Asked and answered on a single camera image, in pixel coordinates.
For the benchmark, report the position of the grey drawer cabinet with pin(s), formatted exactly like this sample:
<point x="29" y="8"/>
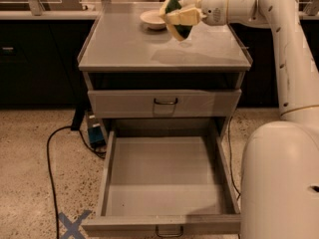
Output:
<point x="121" y="54"/>

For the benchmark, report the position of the blue power box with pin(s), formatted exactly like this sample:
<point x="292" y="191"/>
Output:
<point x="96" y="138"/>

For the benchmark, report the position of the blue tape cross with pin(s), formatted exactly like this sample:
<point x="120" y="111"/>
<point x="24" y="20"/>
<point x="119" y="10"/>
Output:
<point x="73" y="227"/>

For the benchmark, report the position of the green and yellow sponge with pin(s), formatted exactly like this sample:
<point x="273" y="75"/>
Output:
<point x="169" y="12"/>

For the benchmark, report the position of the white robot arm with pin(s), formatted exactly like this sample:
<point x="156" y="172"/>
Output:
<point x="280" y="163"/>

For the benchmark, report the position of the white ceramic bowl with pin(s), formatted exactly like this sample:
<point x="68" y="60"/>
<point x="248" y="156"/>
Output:
<point x="152" y="20"/>

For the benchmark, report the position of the dark lab bench cabinets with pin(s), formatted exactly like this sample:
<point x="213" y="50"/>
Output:
<point x="39" y="69"/>

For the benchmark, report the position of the closed grey top drawer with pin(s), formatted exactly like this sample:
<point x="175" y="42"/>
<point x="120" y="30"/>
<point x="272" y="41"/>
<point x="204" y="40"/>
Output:
<point x="134" y="104"/>

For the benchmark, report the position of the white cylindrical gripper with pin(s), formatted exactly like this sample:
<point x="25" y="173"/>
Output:
<point x="214" y="6"/>

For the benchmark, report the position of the open grey middle drawer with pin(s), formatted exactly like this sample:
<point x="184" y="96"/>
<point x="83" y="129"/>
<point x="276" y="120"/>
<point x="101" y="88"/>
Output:
<point x="167" y="186"/>

